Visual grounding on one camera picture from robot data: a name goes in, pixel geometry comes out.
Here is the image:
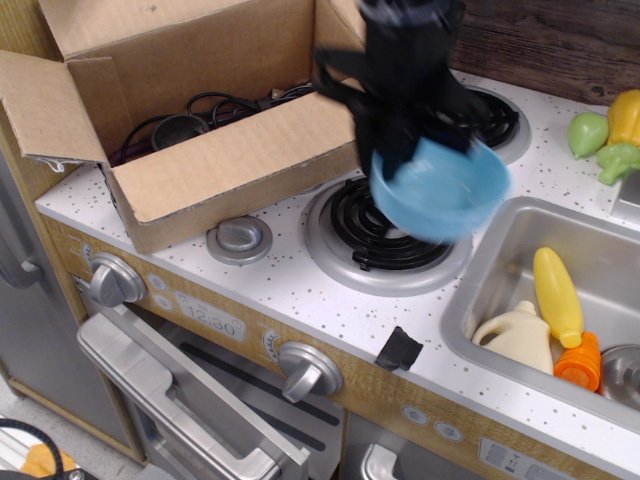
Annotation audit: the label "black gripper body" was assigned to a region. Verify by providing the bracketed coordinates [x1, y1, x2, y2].
[313, 19, 489, 151]

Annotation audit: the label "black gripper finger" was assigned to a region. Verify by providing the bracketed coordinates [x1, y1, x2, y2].
[430, 119, 475, 153]
[352, 100, 422, 176]

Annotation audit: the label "light blue plastic bowl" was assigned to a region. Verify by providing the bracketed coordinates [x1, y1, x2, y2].
[368, 138, 511, 242]

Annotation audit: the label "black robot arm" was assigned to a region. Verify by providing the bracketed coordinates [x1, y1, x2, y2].
[313, 1, 489, 180]

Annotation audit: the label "rear black stove burner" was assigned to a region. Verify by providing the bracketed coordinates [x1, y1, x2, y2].
[470, 86, 532, 165]

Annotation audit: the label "black stove burner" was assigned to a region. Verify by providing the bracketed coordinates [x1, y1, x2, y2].
[304, 176, 473, 297]
[470, 86, 532, 165]

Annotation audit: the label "front black stove burner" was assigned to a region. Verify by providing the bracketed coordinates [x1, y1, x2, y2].
[304, 176, 473, 297]

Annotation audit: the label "green toy pear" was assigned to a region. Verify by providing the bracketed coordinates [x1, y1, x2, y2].
[567, 112, 609, 159]

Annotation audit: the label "green toy broccoli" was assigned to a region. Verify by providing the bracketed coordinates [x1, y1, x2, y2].
[596, 142, 639, 185]

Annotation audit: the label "yellow toy bell pepper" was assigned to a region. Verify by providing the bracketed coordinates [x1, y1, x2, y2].
[607, 89, 640, 146]

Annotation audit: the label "yellow toy corn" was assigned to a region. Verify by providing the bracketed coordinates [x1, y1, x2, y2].
[533, 247, 584, 349]

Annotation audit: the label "silver countertop knob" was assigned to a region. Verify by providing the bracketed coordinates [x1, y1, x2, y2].
[206, 216, 273, 265]

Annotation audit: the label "open cardboard box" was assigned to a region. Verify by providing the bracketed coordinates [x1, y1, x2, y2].
[1, 1, 365, 253]

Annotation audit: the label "cream toy detergent bottle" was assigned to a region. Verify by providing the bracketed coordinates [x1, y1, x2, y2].
[471, 301, 554, 375]

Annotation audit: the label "black tape piece front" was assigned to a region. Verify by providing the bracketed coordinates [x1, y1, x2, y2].
[374, 326, 423, 372]

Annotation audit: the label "right silver oven knob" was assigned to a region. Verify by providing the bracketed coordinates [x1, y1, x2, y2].
[278, 341, 344, 403]

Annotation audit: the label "silver oven knob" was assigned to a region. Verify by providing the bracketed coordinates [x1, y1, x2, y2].
[278, 341, 344, 403]
[90, 252, 147, 308]

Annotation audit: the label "oven clock display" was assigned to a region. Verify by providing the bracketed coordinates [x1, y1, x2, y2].
[174, 291, 246, 343]

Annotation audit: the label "orange toy carrot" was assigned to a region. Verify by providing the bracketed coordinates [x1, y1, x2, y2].
[554, 332, 602, 392]

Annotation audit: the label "left silver oven knob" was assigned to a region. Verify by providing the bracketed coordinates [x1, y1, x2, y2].
[90, 252, 147, 308]

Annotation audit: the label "silver oven door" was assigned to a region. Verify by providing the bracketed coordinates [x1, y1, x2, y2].
[77, 306, 344, 479]

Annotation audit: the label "orange object on floor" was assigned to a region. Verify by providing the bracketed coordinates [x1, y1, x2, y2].
[19, 443, 76, 478]

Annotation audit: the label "black cables in box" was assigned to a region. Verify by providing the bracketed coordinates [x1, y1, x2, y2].
[108, 83, 329, 166]

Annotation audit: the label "grey dishwasher door handle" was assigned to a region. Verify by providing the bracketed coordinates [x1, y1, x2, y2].
[358, 444, 398, 480]

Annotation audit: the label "black cable on floor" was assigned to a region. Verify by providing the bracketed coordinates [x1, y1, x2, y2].
[0, 417, 66, 476]

